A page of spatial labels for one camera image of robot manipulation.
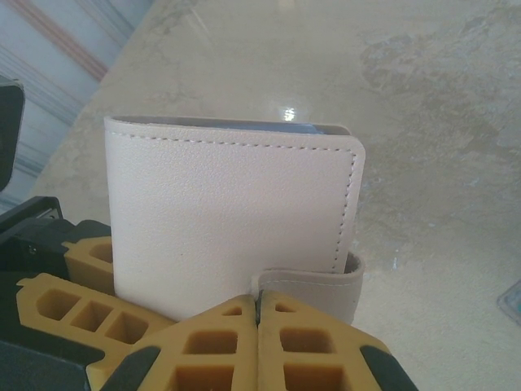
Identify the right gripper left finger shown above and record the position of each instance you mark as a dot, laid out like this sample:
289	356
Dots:
203	358

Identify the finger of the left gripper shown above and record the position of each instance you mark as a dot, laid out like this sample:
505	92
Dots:
53	303
87	260

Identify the clear plastic card tray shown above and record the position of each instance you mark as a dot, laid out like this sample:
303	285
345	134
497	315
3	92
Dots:
510	303

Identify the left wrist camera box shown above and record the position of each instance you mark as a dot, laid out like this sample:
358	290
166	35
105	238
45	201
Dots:
10	134

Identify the beige leather card wallet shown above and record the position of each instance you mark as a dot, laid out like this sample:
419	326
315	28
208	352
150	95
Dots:
224	203

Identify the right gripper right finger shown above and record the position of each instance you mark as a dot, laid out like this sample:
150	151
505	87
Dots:
317	358

